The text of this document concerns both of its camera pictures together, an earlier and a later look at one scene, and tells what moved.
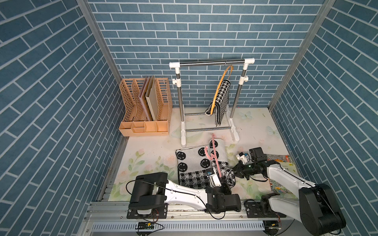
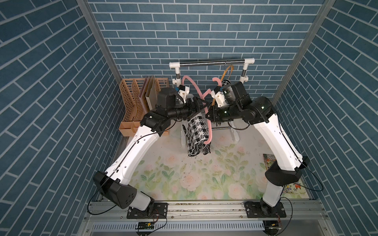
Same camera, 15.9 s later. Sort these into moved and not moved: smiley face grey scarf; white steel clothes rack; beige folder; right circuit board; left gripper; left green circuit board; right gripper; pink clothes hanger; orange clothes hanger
Moved: smiley face grey scarf; right gripper; pink clothes hanger; left gripper
Not moved: beige folder; left green circuit board; right circuit board; orange clothes hanger; white steel clothes rack
